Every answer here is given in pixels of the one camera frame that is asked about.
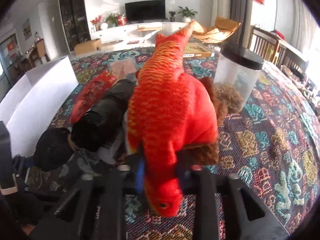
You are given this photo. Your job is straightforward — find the dark glass display cabinet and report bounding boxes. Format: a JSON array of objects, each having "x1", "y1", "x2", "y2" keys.
[{"x1": 59, "y1": 0, "x2": 91, "y2": 51}]

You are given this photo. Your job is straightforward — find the green potted plant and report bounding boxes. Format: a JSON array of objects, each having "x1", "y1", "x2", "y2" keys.
[{"x1": 178, "y1": 6, "x2": 198, "y2": 23}]

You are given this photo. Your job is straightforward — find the white low tv console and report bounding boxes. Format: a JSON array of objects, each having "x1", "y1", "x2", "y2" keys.
[{"x1": 90, "y1": 22, "x2": 187, "y2": 43}]

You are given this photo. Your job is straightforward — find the clear jar black lid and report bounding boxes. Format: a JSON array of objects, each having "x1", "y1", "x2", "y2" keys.
[{"x1": 213, "y1": 43, "x2": 264, "y2": 114}]

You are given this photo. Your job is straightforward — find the flat yellow board box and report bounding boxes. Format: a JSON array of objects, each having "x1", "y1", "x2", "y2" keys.
[{"x1": 183, "y1": 43, "x2": 213, "y2": 58}]

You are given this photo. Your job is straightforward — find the white cardboard storage box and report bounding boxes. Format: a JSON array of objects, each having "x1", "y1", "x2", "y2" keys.
[{"x1": 1, "y1": 57, "x2": 79, "y2": 157}]

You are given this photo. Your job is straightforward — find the brown knitted cloth bundle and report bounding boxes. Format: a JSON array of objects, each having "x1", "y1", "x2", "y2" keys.
[{"x1": 177, "y1": 77, "x2": 244, "y2": 165}]

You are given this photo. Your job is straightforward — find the black rolled garment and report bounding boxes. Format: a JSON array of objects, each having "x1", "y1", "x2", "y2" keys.
[{"x1": 71, "y1": 79, "x2": 135, "y2": 152}]

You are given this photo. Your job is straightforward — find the red flower arrangement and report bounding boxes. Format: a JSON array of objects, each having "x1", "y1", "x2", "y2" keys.
[{"x1": 90, "y1": 15, "x2": 102, "y2": 31}]

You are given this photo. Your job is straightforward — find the small dark potted plant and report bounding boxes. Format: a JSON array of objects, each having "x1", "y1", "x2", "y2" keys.
[{"x1": 169, "y1": 11, "x2": 176, "y2": 22}]

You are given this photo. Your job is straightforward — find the orange lounge chair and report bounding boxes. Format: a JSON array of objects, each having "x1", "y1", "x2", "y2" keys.
[{"x1": 189, "y1": 16, "x2": 241, "y2": 43}]

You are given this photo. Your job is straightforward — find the red mesh gift bag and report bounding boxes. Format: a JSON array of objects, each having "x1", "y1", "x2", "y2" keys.
[{"x1": 69, "y1": 70, "x2": 118, "y2": 124}]

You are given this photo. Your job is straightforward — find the black flat television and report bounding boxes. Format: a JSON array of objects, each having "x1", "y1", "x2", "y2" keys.
[{"x1": 125, "y1": 0, "x2": 166, "y2": 22}]

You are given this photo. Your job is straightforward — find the pink cloth item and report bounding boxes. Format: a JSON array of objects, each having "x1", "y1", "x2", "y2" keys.
[{"x1": 109, "y1": 57, "x2": 138, "y2": 82}]

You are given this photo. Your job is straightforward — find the red plush fish toy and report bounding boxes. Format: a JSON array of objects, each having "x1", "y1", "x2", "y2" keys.
[{"x1": 127, "y1": 23, "x2": 215, "y2": 217}]

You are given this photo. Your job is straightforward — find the black knit beanie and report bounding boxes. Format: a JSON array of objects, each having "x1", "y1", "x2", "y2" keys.
[{"x1": 33, "y1": 128, "x2": 74, "y2": 171}]

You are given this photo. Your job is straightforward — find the wooden dining chair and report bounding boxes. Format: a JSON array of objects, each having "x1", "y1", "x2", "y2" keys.
[{"x1": 248, "y1": 26, "x2": 286, "y2": 67}]

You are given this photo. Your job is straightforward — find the wooden side table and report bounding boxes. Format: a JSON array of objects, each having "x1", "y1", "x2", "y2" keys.
[{"x1": 25, "y1": 38, "x2": 50, "y2": 68}]

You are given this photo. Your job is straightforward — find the brown cardboard box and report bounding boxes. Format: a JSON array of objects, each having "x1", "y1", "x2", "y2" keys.
[{"x1": 74, "y1": 39, "x2": 101, "y2": 55}]

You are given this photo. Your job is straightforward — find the colourful patterned woven rug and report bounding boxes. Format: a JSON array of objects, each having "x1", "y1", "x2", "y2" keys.
[{"x1": 24, "y1": 47, "x2": 320, "y2": 240}]

